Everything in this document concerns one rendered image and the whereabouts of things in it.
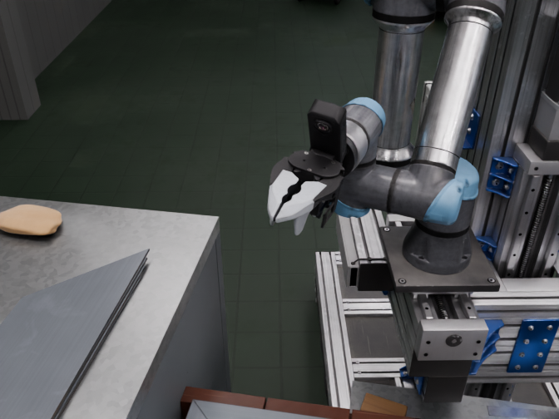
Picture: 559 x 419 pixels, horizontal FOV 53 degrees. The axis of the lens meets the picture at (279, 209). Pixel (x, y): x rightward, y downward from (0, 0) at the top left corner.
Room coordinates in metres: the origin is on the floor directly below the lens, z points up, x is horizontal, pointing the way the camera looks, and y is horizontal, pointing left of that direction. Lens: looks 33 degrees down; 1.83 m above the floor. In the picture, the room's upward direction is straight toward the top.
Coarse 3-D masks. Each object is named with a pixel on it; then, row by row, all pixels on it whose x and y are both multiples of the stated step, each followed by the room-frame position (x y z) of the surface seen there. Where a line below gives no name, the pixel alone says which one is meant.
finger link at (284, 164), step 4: (284, 156) 0.68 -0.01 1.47; (280, 160) 0.67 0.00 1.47; (284, 160) 0.67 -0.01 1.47; (288, 160) 0.67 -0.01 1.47; (276, 164) 0.66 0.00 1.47; (280, 164) 0.66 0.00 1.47; (284, 164) 0.66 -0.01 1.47; (288, 164) 0.67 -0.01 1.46; (272, 168) 0.65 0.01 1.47; (276, 168) 0.65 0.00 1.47; (280, 168) 0.65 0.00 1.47; (284, 168) 0.65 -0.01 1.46; (288, 168) 0.66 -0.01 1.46; (292, 168) 0.66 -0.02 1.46; (272, 172) 0.64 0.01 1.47; (276, 172) 0.64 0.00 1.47; (280, 172) 0.64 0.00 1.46; (292, 172) 0.66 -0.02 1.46; (272, 176) 0.63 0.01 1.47; (276, 176) 0.63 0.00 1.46; (272, 180) 0.62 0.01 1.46; (272, 184) 0.62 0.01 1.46
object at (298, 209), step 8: (304, 184) 0.62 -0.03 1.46; (312, 184) 0.62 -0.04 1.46; (320, 184) 0.63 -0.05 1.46; (304, 192) 0.60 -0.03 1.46; (312, 192) 0.61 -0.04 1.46; (296, 200) 0.58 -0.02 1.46; (304, 200) 0.59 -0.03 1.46; (312, 200) 0.59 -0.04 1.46; (280, 208) 0.57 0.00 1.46; (288, 208) 0.57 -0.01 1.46; (296, 208) 0.57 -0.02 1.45; (304, 208) 0.58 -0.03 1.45; (312, 208) 0.59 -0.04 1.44; (280, 216) 0.56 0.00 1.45; (288, 216) 0.56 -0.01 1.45; (296, 216) 0.57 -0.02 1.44; (304, 216) 0.60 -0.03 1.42; (296, 224) 0.58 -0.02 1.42; (296, 232) 0.59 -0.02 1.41
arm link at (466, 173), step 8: (464, 160) 1.05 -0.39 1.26; (464, 168) 1.02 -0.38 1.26; (472, 168) 1.02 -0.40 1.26; (456, 176) 0.98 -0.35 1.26; (464, 176) 0.99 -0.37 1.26; (472, 176) 0.99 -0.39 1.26; (464, 184) 0.97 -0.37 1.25; (472, 184) 0.98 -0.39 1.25; (464, 192) 0.97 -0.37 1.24; (472, 192) 0.98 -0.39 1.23; (464, 200) 0.97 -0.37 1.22; (472, 200) 0.98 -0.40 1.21; (464, 208) 0.97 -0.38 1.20; (472, 208) 0.99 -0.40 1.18; (464, 216) 0.97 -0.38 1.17; (424, 224) 0.99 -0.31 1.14; (432, 224) 0.98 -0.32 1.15; (440, 224) 0.97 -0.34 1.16; (456, 224) 0.97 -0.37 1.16; (464, 224) 0.98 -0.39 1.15; (448, 232) 0.97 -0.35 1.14
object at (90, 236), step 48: (0, 240) 1.06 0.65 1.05; (48, 240) 1.06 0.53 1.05; (96, 240) 1.06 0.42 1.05; (144, 240) 1.06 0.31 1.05; (192, 240) 1.06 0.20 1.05; (0, 288) 0.89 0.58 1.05; (144, 288) 0.89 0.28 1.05; (192, 288) 0.93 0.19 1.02; (144, 336) 0.76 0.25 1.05; (96, 384) 0.64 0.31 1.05; (144, 384) 0.65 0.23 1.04
